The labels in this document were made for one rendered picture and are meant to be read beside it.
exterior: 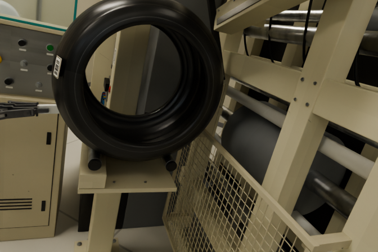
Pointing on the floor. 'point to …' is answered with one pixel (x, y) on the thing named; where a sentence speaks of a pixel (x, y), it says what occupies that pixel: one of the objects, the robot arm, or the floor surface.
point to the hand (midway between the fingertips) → (49, 108)
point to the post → (122, 101)
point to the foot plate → (80, 246)
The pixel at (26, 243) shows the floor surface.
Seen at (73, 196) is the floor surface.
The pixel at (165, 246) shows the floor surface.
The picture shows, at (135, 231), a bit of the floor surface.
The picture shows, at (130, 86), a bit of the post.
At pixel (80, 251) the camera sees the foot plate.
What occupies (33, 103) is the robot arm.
